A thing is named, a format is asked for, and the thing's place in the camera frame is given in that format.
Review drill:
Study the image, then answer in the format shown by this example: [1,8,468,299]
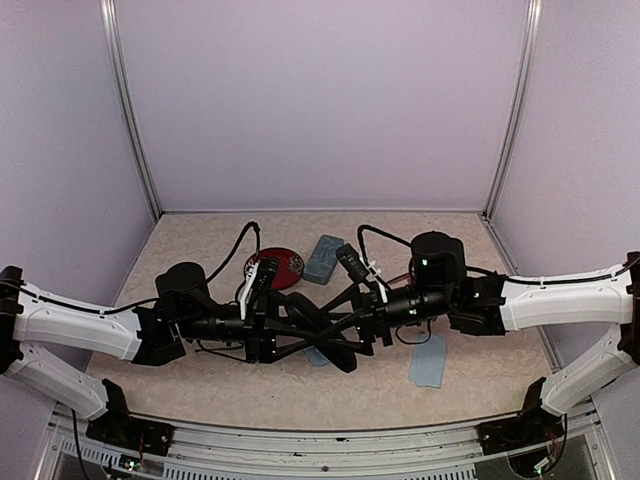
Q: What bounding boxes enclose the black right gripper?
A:
[317,280,454,355]

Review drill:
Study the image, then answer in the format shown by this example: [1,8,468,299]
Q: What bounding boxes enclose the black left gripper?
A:
[176,288,317,363]

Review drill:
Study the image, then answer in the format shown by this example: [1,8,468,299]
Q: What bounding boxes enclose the light blue cleaning cloth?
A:
[303,347,330,368]

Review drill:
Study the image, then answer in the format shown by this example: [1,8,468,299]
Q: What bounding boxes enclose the black glasses case beige lining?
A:
[306,330,357,373]

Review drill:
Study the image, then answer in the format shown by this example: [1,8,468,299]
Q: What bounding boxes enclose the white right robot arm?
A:
[283,231,639,444]

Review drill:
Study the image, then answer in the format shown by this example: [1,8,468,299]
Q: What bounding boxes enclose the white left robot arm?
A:
[1,261,374,445]

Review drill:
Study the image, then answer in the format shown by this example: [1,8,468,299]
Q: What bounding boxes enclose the blue-grey hard glasses case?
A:
[303,235,345,285]

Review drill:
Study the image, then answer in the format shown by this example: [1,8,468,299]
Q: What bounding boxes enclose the red floral plate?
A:
[243,247,305,291]

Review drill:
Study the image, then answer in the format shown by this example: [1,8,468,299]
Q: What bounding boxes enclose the folded blue cloth pouch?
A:
[408,333,447,389]

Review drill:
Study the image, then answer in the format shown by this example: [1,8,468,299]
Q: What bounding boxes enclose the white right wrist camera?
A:
[336,243,390,303]

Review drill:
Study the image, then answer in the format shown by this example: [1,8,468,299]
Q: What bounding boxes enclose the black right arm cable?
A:
[356,224,640,301]

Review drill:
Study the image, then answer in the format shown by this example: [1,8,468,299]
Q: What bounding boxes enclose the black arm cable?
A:
[356,224,640,301]
[9,221,263,321]

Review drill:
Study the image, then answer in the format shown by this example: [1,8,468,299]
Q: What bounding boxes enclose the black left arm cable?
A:
[9,221,263,321]

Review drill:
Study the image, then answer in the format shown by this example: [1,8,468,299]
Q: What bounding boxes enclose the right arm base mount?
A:
[476,377,567,455]

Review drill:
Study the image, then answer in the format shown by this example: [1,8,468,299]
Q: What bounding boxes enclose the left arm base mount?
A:
[86,379,174,457]

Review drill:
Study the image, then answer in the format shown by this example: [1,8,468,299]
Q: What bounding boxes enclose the right metal corner post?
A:
[482,0,543,223]

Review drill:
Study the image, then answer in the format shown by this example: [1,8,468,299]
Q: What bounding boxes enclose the metal corner post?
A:
[100,0,164,223]
[482,0,543,223]

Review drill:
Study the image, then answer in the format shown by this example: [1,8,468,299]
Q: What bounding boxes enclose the left metal corner post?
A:
[100,0,164,223]

